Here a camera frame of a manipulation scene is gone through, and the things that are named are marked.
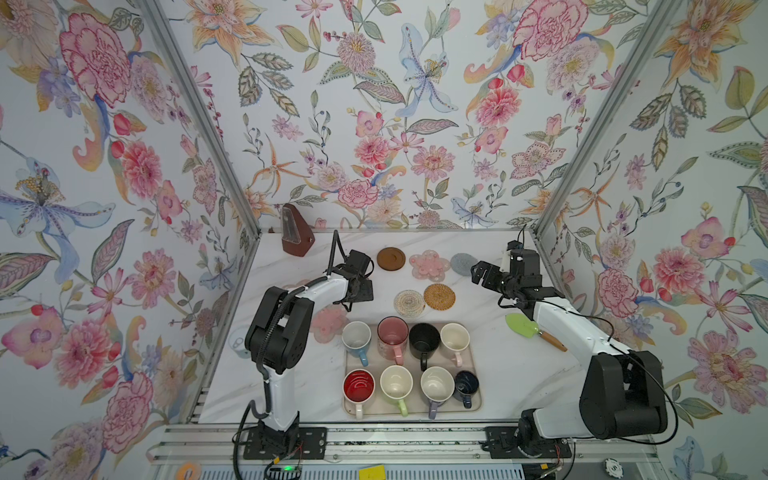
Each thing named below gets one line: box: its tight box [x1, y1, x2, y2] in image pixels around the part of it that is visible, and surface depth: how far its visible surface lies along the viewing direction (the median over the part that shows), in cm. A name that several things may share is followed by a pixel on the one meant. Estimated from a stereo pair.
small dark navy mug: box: [454, 370, 479, 409], surface depth 81 cm
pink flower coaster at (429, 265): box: [409, 249, 451, 282], surface depth 113 cm
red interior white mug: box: [342, 368, 376, 420], surface depth 80 cm
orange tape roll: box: [176, 461, 202, 480], surface depth 72 cm
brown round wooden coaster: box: [377, 247, 406, 271], surface depth 115 cm
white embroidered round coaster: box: [393, 289, 425, 318], surface depth 102 cm
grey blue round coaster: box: [450, 252, 478, 276], surface depth 116 cm
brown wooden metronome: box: [282, 203, 316, 257], surface depth 112 cm
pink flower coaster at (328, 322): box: [310, 304, 350, 344], surface depth 97 cm
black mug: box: [409, 322, 441, 372], surface depth 84 cm
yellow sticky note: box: [359, 465, 386, 480], surface depth 70 cm
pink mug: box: [377, 316, 409, 366], surface depth 85 cm
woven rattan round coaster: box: [424, 283, 456, 311], surface depth 103 cm
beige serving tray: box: [342, 323, 481, 420], surface depth 82 cm
